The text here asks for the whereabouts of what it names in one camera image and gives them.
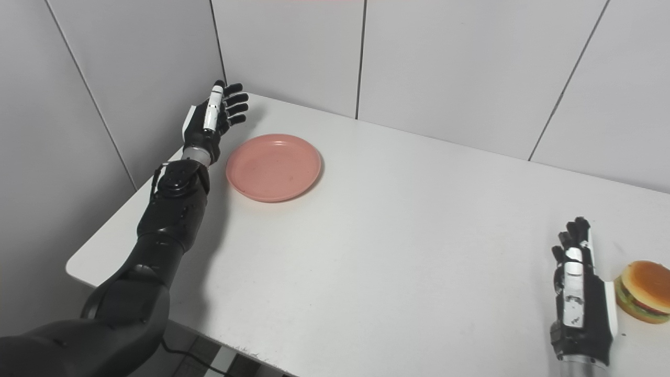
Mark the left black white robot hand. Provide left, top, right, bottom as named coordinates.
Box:
left=182, top=80, right=250, bottom=164

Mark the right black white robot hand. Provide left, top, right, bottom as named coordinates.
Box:
left=550, top=216, right=619, bottom=367

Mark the toy hamburger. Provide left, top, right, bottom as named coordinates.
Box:
left=613, top=260, right=670, bottom=325

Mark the pink round plate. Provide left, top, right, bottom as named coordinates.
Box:
left=226, top=134, right=322, bottom=203

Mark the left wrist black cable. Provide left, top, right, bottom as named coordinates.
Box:
left=149, top=162, right=171, bottom=202

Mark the thin black cable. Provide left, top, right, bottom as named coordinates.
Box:
left=159, top=338, right=233, bottom=377

